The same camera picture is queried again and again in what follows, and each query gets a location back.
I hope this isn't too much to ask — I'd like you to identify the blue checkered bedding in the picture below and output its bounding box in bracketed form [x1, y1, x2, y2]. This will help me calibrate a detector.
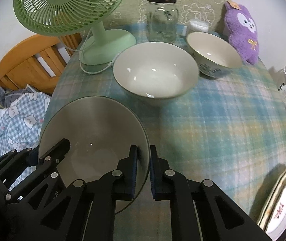
[0, 85, 52, 191]

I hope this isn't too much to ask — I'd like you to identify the small white ceramic bowl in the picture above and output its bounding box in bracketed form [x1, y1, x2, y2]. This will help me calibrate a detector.
[37, 95, 151, 215]

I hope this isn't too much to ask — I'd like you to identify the green plaid tablecloth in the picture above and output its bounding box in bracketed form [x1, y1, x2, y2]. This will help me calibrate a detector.
[45, 54, 286, 220]

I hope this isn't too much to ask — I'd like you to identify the wooden chair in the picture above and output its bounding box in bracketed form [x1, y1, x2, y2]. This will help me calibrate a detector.
[0, 33, 82, 95]

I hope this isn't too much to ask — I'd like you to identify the large white patterned bowl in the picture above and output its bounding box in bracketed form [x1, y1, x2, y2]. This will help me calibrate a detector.
[186, 32, 243, 79]

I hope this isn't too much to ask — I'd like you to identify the purple plush bunny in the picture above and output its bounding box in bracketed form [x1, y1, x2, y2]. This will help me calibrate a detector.
[224, 1, 259, 65]

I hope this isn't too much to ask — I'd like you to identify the cream scalloped bottom plate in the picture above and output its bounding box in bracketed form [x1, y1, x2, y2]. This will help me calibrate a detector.
[257, 169, 286, 230]

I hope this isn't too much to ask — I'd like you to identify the green desk fan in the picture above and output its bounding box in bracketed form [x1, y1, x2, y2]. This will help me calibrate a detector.
[13, 0, 136, 75]

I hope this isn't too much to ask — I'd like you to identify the medium white ceramic bowl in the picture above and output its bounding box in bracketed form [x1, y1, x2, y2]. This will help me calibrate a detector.
[113, 42, 199, 100]

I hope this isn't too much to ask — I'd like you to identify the glass jar with black lid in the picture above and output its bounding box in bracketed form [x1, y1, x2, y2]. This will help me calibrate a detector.
[146, 0, 179, 44]

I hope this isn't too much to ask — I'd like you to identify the cotton swab container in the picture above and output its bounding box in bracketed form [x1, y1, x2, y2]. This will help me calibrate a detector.
[187, 19, 209, 33]

